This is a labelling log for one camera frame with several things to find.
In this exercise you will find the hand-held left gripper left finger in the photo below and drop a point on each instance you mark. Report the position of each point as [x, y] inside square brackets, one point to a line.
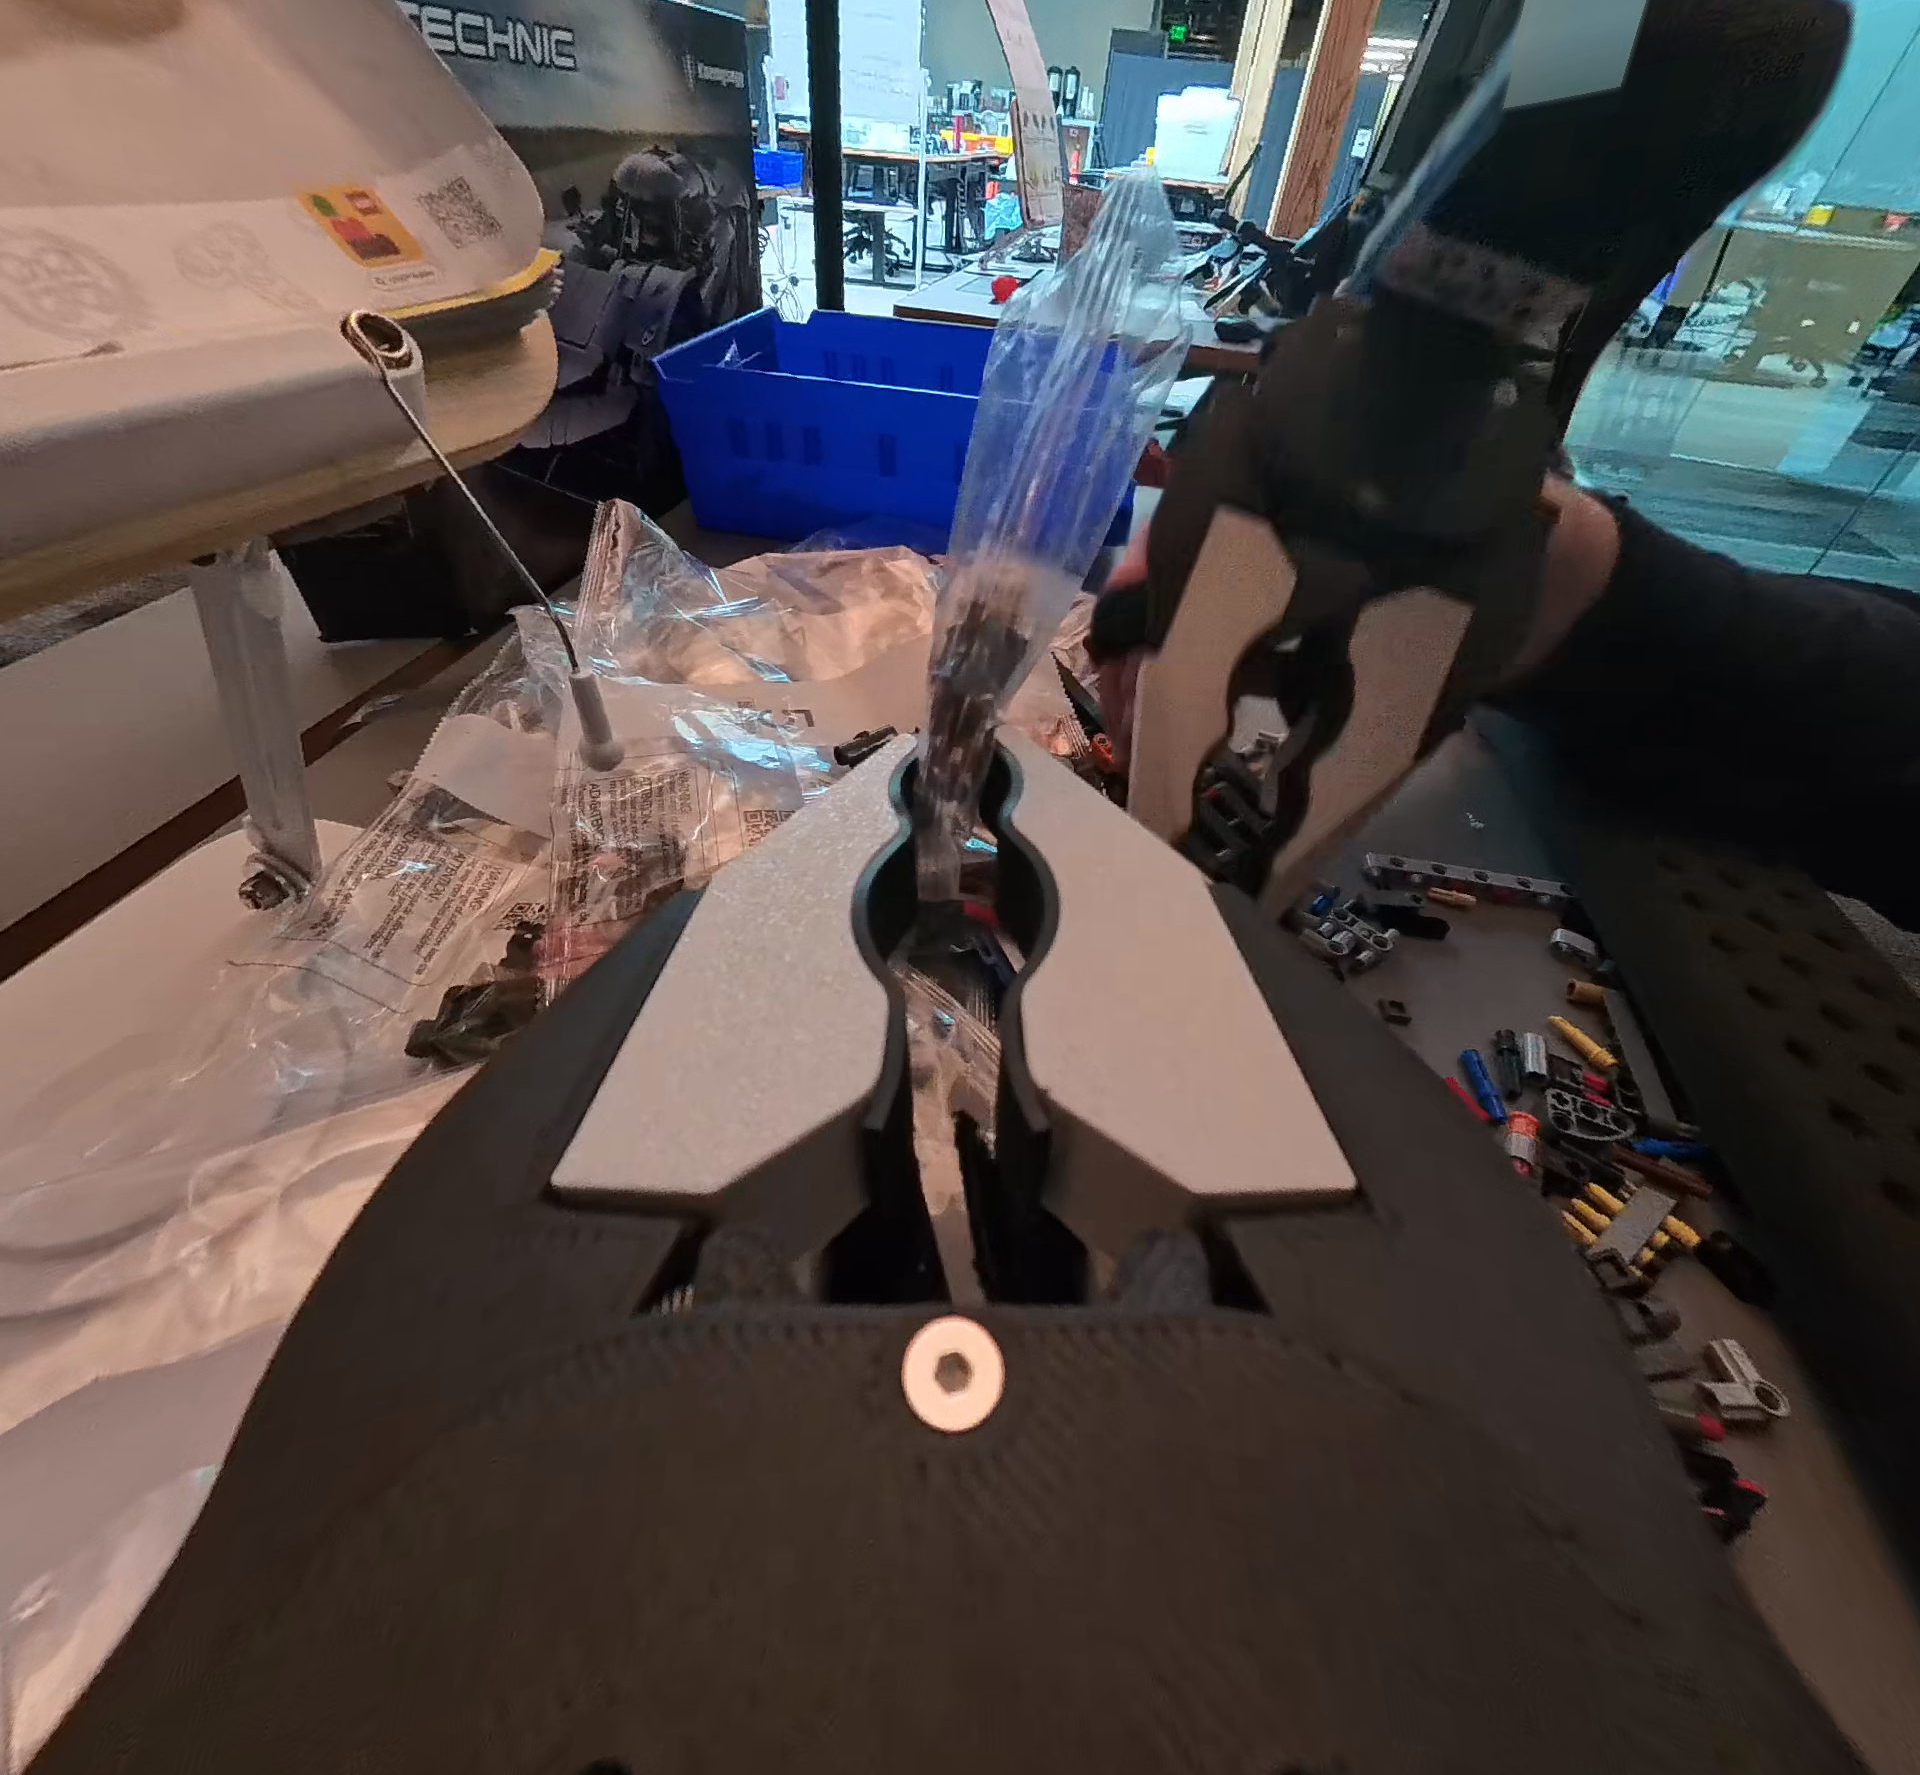
[719, 1056]

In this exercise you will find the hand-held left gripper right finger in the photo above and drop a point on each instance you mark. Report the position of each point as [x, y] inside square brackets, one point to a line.
[1185, 1056]

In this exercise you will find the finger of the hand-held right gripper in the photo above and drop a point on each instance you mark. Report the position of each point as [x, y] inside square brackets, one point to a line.
[1395, 695]
[1201, 664]

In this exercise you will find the small clear lego bag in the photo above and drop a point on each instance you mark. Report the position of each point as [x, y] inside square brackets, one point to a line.
[1065, 425]

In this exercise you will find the person's right forearm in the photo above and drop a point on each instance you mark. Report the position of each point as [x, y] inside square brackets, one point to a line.
[1723, 695]

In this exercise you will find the long light grey lego beam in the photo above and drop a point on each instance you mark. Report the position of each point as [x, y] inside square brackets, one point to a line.
[1470, 880]

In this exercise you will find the light grey lego connector cluster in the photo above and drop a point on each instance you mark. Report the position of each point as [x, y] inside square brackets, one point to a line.
[1349, 932]

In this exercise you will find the black cylinder lego piece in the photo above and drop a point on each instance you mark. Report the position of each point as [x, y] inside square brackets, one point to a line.
[868, 744]

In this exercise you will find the crumpled clear lego bag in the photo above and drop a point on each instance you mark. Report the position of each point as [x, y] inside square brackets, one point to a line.
[854, 606]

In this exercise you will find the pile of loose lego pieces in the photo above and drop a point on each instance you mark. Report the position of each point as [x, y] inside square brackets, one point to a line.
[1606, 1173]

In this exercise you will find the dark lego set box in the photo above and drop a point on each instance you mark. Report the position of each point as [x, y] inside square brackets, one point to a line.
[630, 156]

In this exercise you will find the person's right hand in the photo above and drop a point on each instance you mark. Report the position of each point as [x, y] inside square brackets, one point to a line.
[1574, 560]

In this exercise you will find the clear bag with warning print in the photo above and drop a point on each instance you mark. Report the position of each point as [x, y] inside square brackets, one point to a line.
[419, 875]

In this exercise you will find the black monitor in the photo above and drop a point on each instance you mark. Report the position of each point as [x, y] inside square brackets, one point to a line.
[1448, 49]

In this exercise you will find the brown office desk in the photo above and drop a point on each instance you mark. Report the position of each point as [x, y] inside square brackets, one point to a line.
[960, 296]

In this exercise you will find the blue storage bin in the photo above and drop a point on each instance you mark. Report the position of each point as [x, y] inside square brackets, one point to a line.
[900, 341]
[810, 455]

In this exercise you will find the brown leaning board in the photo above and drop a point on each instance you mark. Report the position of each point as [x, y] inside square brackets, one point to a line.
[1027, 80]

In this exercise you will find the flat serrated clear bag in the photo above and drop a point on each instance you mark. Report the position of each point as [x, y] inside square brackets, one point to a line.
[180, 1281]

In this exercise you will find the black sign stand pole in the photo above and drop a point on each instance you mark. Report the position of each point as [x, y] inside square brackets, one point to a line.
[823, 80]

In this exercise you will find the white board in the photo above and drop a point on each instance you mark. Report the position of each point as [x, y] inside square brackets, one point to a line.
[847, 43]

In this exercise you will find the wooden book stand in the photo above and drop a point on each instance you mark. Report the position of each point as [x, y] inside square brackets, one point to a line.
[226, 485]

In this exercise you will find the yellow-edged instruction booklet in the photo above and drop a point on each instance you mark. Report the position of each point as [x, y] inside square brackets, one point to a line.
[494, 296]

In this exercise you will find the printed car picture sheet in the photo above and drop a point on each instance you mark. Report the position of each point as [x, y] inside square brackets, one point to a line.
[194, 124]

